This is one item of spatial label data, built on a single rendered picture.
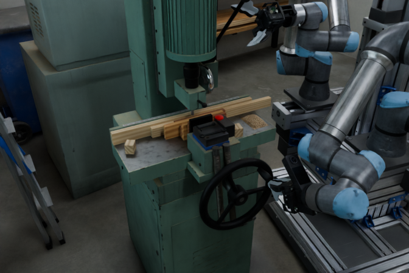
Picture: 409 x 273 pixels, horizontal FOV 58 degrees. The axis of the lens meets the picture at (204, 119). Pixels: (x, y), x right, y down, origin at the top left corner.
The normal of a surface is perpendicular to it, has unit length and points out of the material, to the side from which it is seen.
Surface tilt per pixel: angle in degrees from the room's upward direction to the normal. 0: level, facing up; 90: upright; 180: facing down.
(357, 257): 0
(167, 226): 90
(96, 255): 0
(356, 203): 60
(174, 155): 0
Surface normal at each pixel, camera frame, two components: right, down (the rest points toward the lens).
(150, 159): 0.00, -0.86
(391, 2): 0.33, 0.48
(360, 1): -0.82, 0.29
